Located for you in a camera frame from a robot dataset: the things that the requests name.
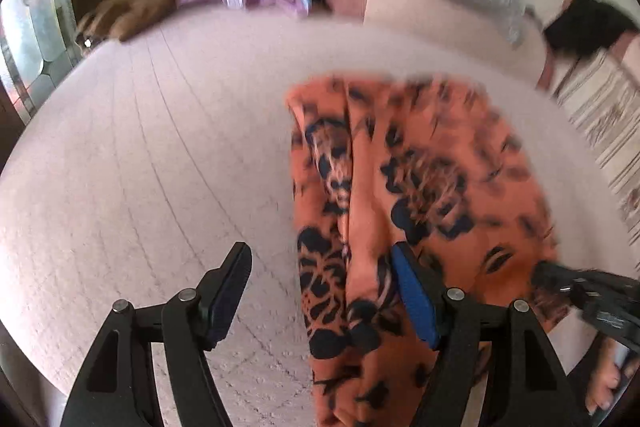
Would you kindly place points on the orange floral garment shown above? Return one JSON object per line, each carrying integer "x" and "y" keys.
{"x": 425, "y": 167}

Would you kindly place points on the black cloth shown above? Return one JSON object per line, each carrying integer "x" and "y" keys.
{"x": 585, "y": 27}

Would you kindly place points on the person's foot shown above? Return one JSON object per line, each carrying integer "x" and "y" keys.
{"x": 607, "y": 382}

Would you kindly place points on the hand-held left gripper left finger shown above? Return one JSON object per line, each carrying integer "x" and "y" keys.
{"x": 225, "y": 302}

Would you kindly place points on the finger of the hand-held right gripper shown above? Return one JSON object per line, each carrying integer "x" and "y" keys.
{"x": 552, "y": 276}

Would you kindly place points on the beige striped cloth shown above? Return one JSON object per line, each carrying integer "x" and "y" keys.
{"x": 605, "y": 117}

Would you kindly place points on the pink pillow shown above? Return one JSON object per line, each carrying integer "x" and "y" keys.
{"x": 440, "y": 17}

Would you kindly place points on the leaded glass window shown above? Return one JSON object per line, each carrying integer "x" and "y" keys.
{"x": 30, "y": 32}

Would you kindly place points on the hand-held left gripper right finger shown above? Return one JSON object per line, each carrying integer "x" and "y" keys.
{"x": 415, "y": 297}

